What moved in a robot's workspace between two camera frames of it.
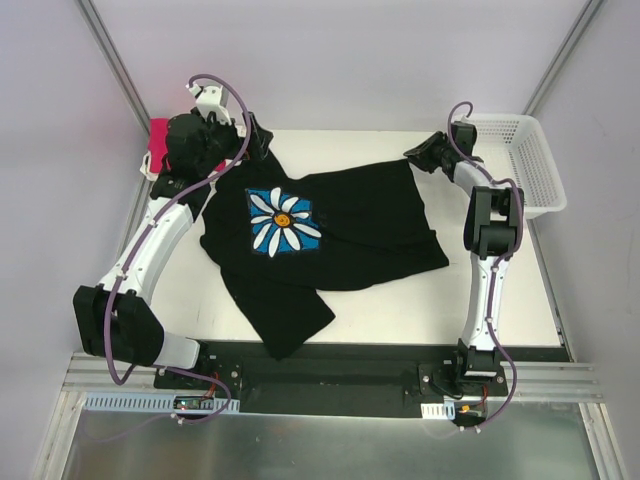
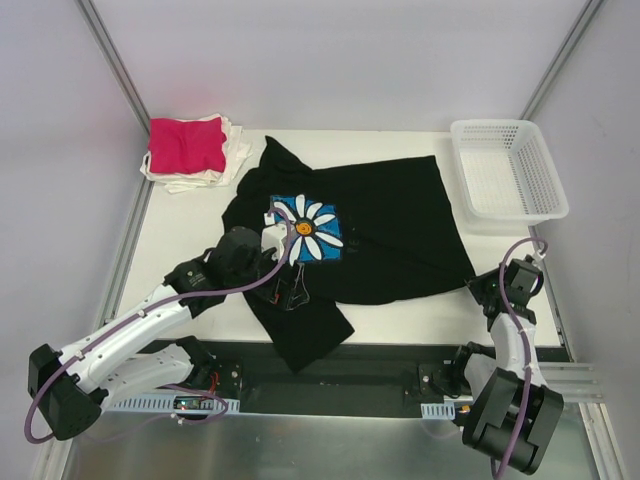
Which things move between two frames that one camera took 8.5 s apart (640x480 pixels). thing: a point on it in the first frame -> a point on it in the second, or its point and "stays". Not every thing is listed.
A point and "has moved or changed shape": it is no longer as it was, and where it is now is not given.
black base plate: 329,378 stays
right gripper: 426,154 -> 484,292
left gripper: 255,138 -> 282,292
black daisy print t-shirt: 280,243 has moved or changed shape
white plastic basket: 514,147 stays
